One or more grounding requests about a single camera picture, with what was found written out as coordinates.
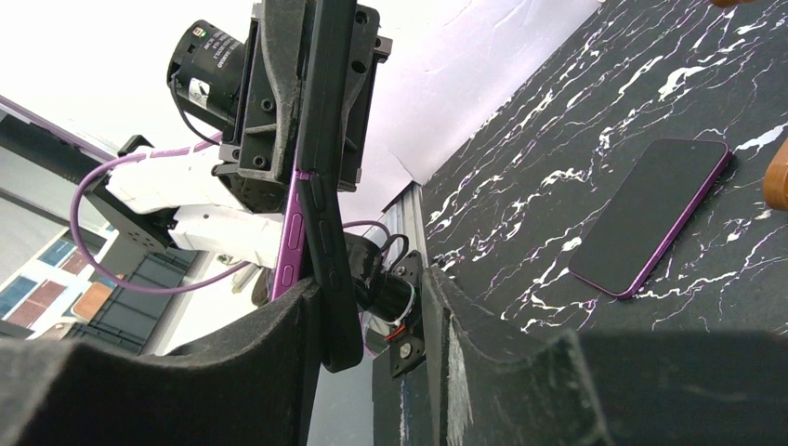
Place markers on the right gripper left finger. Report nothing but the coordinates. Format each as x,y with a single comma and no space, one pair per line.
252,382

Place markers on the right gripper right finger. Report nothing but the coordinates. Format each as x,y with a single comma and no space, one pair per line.
492,384

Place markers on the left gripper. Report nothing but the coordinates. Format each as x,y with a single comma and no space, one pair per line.
301,101

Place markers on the black smartphone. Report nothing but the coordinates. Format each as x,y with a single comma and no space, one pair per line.
317,162

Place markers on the purple smartphone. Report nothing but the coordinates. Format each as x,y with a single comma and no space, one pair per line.
291,252
646,213

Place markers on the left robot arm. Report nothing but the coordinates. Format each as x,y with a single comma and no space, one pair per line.
175,198

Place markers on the orange wooden shelf rack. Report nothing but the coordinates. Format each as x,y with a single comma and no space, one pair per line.
775,178

